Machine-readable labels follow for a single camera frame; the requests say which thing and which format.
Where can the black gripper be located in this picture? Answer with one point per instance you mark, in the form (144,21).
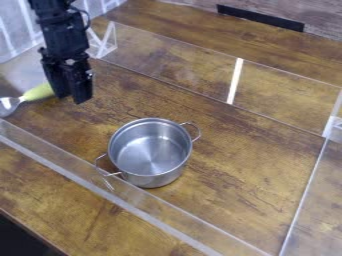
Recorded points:
(77,73)

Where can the green handled metal spoon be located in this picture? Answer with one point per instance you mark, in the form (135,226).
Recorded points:
(37,93)

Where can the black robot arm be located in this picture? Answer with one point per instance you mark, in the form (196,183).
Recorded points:
(62,27)

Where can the clear acrylic triangular stand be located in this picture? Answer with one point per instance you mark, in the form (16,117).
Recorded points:
(101,45)

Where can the stainless steel pot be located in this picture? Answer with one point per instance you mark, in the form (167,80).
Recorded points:
(149,149)

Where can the black bar in background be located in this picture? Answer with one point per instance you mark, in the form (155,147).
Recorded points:
(260,18)

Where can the clear acrylic enclosure wall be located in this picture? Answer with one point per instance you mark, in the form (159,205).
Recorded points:
(175,221)

